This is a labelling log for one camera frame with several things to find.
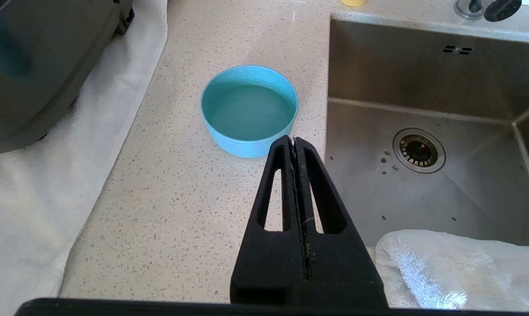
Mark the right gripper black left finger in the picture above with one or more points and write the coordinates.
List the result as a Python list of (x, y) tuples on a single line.
[(269, 267)]

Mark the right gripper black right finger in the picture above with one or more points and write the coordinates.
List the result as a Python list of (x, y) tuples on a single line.
[(339, 267)]

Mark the light blue bowl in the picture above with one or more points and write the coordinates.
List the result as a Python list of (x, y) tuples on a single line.
[(247, 109)]

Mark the white foam cloth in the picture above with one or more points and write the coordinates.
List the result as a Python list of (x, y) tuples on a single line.
[(27, 210)]

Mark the black rice cooker body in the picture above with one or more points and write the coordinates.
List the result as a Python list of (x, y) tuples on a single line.
[(36, 66)]

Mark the white fluffy towel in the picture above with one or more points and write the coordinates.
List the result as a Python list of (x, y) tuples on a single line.
[(466, 272)]

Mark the round sink drain strainer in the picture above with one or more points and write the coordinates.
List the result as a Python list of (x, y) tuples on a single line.
[(419, 150)]

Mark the stainless steel sink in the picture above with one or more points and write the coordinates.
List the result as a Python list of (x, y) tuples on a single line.
[(422, 87)]

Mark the orange bottle with yellow cap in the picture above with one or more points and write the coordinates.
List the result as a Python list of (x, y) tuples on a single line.
[(353, 2)]

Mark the chrome faucet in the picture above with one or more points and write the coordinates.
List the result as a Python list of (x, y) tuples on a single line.
[(501, 8)]

